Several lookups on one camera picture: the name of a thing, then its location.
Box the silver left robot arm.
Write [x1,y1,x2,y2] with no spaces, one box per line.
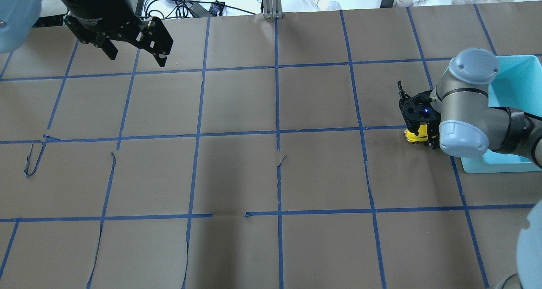
[0,0,174,67]

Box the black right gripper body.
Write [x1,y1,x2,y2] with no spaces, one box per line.
[398,90,441,149]

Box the yellow beetle toy car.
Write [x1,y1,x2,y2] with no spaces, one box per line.
[404,124,429,144]

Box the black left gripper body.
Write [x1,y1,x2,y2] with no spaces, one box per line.
[64,10,174,58]

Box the light blue plastic bin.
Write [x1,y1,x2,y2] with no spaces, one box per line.
[461,55,542,174]

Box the aluminium frame post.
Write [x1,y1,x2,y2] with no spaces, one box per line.
[262,0,283,19]

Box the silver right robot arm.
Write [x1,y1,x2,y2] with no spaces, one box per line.
[397,48,542,183]

